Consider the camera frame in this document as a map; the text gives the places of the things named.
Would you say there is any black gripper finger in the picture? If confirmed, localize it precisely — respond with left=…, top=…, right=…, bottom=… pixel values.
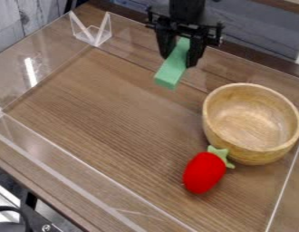
left=187, top=33, right=207, bottom=68
left=155, top=25, right=176, bottom=59

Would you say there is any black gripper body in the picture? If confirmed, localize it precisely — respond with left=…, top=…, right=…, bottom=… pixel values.
left=147, top=5, right=226, bottom=46

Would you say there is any green rectangular block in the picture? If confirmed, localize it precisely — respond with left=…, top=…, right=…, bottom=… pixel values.
left=155, top=38, right=190, bottom=90

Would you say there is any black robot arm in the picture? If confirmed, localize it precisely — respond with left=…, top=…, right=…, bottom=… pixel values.
left=147, top=0, right=226, bottom=68

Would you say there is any light wooden bowl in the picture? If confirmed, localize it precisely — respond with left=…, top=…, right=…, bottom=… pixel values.
left=202, top=82, right=299, bottom=166

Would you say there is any red plush strawberry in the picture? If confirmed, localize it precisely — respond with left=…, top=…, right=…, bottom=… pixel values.
left=183, top=145, right=236, bottom=194

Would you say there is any clear acrylic corner bracket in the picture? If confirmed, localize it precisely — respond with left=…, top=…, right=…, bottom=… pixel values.
left=69, top=12, right=112, bottom=47

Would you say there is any clear acrylic tray wall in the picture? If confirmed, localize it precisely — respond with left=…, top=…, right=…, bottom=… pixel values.
left=0, top=16, right=299, bottom=232

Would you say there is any black table clamp mount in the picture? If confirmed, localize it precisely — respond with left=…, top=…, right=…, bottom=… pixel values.
left=0, top=192, right=64, bottom=232

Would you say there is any black cable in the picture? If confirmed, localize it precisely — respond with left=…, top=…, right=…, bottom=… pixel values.
left=0, top=206, right=35, bottom=232

